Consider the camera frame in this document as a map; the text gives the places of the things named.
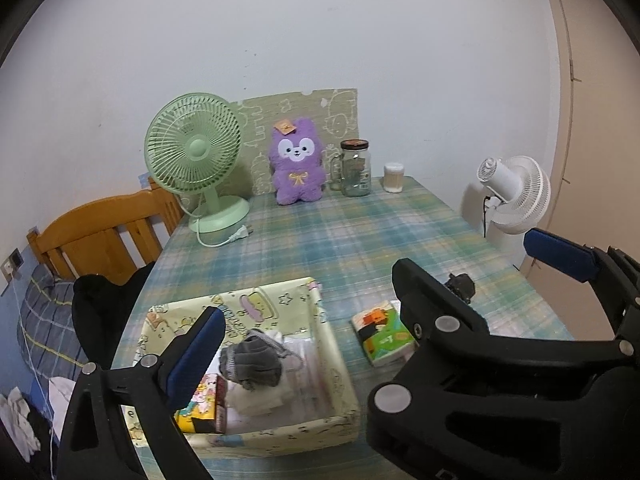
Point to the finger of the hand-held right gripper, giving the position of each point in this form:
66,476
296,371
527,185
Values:
560,255
440,300

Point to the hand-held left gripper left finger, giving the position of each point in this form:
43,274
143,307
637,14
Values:
200,355

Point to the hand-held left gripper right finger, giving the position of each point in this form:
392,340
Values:
425,385

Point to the grey sock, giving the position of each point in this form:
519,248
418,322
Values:
255,365
461,287

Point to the yellow cartoon tissue packet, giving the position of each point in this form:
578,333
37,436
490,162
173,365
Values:
207,400

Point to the green tissue packet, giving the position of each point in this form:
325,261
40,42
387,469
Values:
385,335

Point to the printed storage box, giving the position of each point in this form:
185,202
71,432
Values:
280,300

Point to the white standing fan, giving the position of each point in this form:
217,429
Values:
520,190

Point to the black garment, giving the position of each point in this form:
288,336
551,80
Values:
100,310

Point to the beige door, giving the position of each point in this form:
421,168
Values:
600,135

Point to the cotton swab container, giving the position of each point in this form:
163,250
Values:
393,180

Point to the small white cloth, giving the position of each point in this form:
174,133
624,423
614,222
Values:
62,392

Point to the glass jar mug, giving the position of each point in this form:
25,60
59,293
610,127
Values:
356,175

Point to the plaid pillow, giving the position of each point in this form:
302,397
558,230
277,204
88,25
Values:
45,320

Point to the wooden headboard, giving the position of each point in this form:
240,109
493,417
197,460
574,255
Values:
100,225

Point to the purple plush toy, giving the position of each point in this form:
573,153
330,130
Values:
297,180

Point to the crumpled white cloth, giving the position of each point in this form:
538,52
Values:
20,420

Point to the green desk fan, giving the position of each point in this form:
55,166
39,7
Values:
197,150

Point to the green printed board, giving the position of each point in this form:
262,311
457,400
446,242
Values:
340,110

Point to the wall socket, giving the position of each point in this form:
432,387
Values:
12,264

